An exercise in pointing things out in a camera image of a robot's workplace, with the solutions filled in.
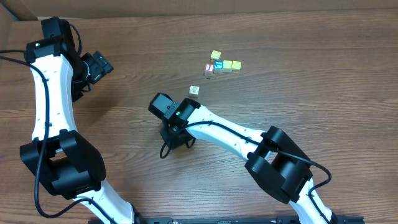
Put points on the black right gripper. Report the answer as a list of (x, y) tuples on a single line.
[(173, 139)]

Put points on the M letter wooden block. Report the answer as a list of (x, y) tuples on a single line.
[(194, 91)]

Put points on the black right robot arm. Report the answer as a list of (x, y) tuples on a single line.
[(277, 165)]

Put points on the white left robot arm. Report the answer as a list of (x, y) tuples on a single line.
[(61, 159)]

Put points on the red I wooden block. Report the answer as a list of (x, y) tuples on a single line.
[(209, 70)]

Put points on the blue letter wooden block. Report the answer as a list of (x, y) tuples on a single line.
[(218, 66)]

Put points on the yellow top middle block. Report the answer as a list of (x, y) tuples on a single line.
[(227, 66)]

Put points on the yellow back wooden block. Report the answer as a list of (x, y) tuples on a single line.
[(215, 55)]

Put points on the yellow pineapple wooden block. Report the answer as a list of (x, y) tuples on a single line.
[(236, 66)]

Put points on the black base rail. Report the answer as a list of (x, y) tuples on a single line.
[(278, 220)]

